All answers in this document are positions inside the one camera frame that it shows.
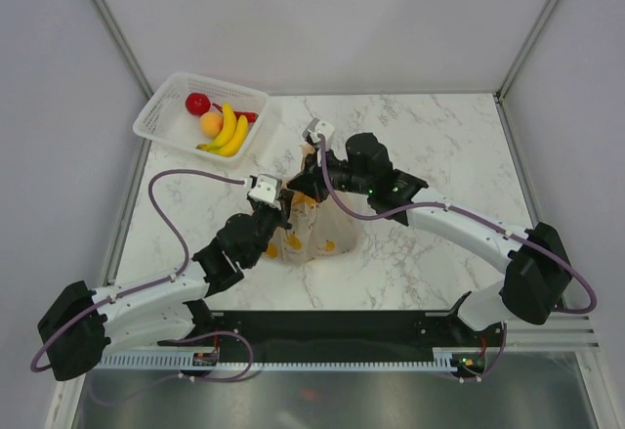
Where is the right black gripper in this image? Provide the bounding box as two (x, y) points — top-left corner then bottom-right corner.
(288, 144), (372, 203)

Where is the peach banana-print plastic bag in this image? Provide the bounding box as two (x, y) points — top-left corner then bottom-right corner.
(263, 141), (361, 263)

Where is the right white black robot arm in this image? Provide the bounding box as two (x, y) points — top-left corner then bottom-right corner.
(287, 131), (572, 345)

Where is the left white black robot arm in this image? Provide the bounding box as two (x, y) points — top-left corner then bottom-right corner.
(31, 188), (293, 382)

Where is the fake yellow banana bunch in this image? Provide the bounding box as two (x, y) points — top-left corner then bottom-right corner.
(195, 103), (250, 157)

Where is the fake orange fruit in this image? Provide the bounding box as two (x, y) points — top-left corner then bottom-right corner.
(199, 111), (224, 139)

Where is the white plastic fruit basket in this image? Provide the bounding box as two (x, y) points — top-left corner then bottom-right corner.
(133, 72), (270, 166)

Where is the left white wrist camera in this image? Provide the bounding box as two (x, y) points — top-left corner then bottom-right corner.
(244, 174), (282, 208)

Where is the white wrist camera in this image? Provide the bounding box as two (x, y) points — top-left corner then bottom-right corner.
(303, 118), (335, 164)
(244, 174), (282, 208)

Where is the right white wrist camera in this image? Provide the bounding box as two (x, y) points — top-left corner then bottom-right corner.
(303, 118), (335, 164)

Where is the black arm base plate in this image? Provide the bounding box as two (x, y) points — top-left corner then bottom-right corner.
(190, 311), (503, 363)

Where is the white slotted cable duct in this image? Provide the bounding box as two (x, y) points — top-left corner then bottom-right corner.
(96, 349), (457, 372)

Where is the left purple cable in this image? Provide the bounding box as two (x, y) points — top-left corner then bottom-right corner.
(30, 168), (250, 371)

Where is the aluminium frame rail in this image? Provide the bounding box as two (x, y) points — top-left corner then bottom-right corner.
(67, 309), (601, 352)

